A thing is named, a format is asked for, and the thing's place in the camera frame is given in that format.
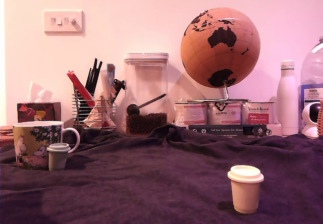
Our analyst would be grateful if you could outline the grey-green coffee capsule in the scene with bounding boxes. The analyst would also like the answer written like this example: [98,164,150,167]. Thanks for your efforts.
[46,142,71,172]

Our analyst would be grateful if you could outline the cream coffee capsule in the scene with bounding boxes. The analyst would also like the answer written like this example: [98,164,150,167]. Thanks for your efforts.
[227,164,265,215]

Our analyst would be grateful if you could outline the coffee beans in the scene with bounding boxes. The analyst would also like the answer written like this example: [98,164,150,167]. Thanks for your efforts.
[125,111,168,135]

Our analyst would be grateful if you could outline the black coffee scoop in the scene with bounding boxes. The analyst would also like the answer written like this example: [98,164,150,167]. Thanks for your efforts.
[126,93,167,116]

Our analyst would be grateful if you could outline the clear jar with white lid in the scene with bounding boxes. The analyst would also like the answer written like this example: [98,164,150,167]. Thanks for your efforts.
[123,52,169,135]

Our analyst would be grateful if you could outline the tin with pink label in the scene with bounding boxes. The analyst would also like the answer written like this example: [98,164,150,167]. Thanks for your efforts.
[174,101,208,127]

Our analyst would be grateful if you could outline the white paper sachet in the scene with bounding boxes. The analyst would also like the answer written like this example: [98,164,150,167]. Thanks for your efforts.
[99,69,116,101]

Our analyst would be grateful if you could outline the blue-topped packet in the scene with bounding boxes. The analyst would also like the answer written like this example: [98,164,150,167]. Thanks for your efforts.
[106,63,116,86]

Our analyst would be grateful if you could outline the dark green book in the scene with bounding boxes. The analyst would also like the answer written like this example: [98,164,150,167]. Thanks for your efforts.
[188,124,267,138]

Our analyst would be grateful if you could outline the metal globe stand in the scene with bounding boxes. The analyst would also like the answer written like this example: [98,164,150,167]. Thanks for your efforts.
[187,80,250,102]

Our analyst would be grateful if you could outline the crumpled white paper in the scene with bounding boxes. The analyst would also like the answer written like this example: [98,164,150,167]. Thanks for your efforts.
[82,99,114,129]

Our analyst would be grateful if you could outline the black drinking straw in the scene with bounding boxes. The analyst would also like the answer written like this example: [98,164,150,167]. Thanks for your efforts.
[92,61,103,95]
[85,67,92,90]
[88,58,98,95]

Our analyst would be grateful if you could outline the dark blue cloth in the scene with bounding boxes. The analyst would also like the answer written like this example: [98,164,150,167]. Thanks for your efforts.
[0,124,323,224]

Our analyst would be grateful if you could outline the cork globe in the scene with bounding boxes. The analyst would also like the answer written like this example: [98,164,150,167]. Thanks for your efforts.
[180,7,261,88]

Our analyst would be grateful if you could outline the red paper packet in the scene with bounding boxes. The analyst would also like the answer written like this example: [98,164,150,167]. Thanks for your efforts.
[66,70,96,107]

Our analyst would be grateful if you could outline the small white box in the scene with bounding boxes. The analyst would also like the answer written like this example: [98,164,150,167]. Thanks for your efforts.
[266,123,283,136]

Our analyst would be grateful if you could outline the floral tissue box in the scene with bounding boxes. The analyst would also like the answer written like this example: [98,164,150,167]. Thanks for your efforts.
[17,102,62,123]

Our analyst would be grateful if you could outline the white tissue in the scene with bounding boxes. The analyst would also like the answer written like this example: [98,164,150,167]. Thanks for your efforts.
[27,81,53,103]

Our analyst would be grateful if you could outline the white insulated bottle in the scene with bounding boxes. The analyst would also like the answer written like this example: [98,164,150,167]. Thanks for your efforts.
[276,60,299,136]

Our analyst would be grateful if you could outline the cartoon print ceramic mug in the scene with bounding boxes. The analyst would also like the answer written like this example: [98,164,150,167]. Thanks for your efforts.
[12,121,81,171]

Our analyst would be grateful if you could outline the large clear water bottle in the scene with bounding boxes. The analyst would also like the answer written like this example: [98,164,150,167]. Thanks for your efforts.
[298,34,323,133]

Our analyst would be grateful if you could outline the stack of cork coasters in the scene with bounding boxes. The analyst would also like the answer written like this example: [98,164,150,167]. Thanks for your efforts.
[0,125,15,148]

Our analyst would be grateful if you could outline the wicker basket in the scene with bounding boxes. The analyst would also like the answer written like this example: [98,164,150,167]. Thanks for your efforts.
[316,99,323,137]

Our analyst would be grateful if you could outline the brown-handled kitchen tool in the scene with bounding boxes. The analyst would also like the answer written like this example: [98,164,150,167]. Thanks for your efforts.
[112,79,126,99]

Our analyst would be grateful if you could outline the metal wire utensil rack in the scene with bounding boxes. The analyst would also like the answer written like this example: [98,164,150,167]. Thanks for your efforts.
[72,89,118,131]

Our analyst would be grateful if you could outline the white wall light switch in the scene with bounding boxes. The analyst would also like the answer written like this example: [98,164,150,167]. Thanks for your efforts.
[44,10,85,35]

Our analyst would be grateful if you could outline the small white round camera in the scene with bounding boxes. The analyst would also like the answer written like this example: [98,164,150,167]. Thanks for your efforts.
[301,102,321,138]

